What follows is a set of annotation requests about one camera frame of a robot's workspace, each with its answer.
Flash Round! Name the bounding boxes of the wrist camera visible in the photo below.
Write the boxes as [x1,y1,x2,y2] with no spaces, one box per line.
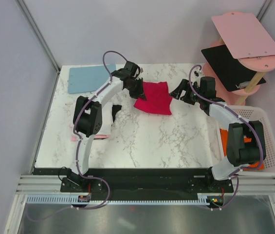
[194,76,217,99]
[124,61,143,78]

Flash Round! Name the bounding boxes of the white plastic basket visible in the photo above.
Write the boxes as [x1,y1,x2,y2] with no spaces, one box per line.
[209,104,275,177]

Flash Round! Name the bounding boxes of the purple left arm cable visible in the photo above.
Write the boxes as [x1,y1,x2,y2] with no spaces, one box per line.
[26,50,129,222]

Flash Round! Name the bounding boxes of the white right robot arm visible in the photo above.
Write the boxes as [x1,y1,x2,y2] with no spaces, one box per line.
[169,77,266,192]

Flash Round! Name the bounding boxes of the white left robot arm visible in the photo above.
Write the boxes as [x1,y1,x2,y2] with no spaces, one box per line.
[71,68,146,192]

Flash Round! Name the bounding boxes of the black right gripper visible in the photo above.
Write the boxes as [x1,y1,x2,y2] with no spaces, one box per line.
[169,78,204,105]

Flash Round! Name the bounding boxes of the aluminium frame rails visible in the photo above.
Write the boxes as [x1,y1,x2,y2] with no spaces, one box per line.
[15,173,62,195]

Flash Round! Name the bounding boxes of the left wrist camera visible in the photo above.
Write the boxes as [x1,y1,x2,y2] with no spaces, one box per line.
[124,61,143,78]

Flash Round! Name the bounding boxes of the light blue mat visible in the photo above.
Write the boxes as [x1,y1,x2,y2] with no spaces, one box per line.
[68,65,110,94]

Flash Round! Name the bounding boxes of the white t shirt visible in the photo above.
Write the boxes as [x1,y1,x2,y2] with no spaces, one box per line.
[73,99,115,137]

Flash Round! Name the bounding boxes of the white slotted cable duct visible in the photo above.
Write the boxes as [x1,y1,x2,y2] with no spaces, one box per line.
[26,194,213,205]

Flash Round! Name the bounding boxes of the black board on shelf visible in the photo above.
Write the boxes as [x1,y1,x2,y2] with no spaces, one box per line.
[201,45,256,92]

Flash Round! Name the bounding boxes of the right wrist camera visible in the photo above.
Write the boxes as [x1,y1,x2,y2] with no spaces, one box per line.
[194,76,217,99]

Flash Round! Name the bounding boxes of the orange t shirt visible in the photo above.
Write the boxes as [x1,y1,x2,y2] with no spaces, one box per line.
[220,129,265,171]

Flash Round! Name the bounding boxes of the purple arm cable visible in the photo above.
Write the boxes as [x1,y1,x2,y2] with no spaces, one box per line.
[26,50,129,222]
[188,65,267,212]

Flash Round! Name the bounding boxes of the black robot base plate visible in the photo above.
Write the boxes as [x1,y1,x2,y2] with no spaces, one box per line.
[60,168,234,199]

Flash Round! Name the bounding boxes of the pink tiered shelf stand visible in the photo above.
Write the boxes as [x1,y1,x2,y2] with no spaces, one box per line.
[202,12,275,105]

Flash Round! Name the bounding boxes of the pink t shirt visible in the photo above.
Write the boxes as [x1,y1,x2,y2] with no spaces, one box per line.
[71,135,110,142]

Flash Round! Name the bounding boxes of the magenta t shirt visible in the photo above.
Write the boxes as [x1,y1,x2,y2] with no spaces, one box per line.
[134,81,172,116]

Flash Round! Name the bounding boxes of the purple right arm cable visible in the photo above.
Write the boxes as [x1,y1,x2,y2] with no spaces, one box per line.
[188,65,267,212]

